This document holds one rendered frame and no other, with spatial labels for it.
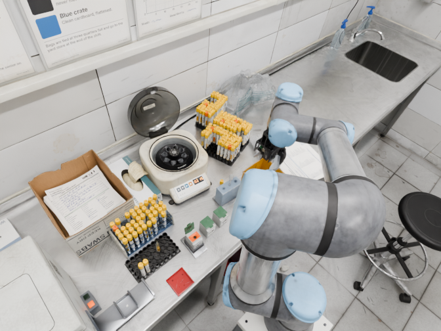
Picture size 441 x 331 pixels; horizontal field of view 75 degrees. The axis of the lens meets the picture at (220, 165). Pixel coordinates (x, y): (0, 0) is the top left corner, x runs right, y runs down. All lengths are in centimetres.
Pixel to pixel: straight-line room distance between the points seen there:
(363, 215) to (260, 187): 15
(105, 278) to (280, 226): 77
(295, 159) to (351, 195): 94
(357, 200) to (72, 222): 93
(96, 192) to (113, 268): 29
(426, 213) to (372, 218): 141
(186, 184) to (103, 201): 31
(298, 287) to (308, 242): 39
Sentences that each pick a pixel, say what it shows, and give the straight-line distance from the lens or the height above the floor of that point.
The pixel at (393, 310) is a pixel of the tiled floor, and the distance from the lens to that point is 231.
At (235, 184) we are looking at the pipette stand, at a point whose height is 97.
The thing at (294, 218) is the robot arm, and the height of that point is 153.
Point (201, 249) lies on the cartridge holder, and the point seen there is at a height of 89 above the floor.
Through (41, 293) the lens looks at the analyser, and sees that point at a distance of 81.
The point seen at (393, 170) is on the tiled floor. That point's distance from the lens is 300.
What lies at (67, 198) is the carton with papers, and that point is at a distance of 121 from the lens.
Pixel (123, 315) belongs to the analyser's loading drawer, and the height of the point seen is 94.
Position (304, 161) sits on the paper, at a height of 89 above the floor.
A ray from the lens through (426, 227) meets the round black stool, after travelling 182.
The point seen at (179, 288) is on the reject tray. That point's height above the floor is 88.
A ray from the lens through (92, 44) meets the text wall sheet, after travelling 107.
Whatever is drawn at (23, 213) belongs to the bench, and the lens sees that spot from 131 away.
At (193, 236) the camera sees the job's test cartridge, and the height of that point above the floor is 95.
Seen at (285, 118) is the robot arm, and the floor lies 138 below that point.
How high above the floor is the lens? 189
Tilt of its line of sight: 51 degrees down
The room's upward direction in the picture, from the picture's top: 8 degrees clockwise
